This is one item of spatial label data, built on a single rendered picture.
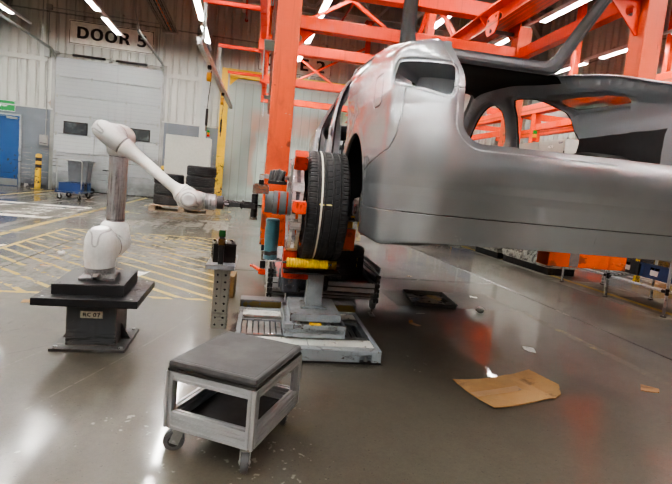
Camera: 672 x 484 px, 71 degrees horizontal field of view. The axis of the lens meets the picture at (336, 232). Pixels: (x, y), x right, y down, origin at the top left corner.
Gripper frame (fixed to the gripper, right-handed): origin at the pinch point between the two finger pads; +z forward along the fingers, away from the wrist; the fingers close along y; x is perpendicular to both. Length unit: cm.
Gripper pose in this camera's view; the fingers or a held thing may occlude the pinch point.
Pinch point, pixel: (253, 205)
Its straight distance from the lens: 272.9
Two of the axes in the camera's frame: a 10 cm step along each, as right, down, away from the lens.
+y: 1.5, 1.1, -9.8
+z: 9.8, 0.8, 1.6
